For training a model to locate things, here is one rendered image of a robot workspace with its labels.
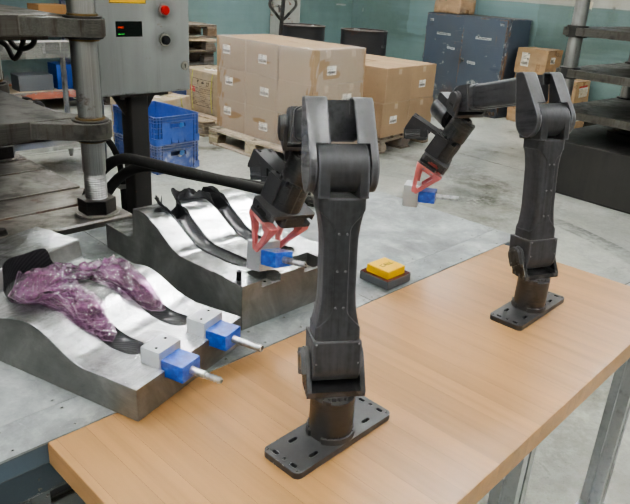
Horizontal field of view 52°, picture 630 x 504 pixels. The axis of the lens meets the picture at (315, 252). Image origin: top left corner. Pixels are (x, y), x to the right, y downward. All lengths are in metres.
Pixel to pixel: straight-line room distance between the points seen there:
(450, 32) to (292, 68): 3.67
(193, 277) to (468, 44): 7.25
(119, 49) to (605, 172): 3.88
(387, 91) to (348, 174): 4.99
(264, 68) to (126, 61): 3.53
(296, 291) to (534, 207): 0.49
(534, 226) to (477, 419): 0.45
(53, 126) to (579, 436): 1.93
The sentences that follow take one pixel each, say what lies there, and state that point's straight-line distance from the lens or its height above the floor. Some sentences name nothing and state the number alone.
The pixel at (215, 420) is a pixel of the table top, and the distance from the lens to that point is 0.99.
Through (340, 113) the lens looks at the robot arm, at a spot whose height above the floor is 1.24.
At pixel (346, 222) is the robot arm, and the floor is 1.12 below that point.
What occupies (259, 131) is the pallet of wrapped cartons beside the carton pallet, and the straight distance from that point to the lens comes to 5.54.
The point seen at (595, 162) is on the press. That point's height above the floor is 0.30.
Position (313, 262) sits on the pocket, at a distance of 1.31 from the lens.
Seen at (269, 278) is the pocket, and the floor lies 0.87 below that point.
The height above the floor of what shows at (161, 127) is 0.35.
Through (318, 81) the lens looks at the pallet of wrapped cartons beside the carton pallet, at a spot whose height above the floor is 0.70.
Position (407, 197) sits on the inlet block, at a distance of 1.59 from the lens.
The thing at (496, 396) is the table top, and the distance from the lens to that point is 1.11.
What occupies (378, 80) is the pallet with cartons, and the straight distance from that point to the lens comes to 5.82.
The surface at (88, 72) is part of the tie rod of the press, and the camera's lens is 1.75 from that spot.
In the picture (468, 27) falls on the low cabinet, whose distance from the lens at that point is 8.33.
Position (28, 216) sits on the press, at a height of 0.79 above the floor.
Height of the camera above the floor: 1.40
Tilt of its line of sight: 23 degrees down
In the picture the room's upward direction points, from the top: 3 degrees clockwise
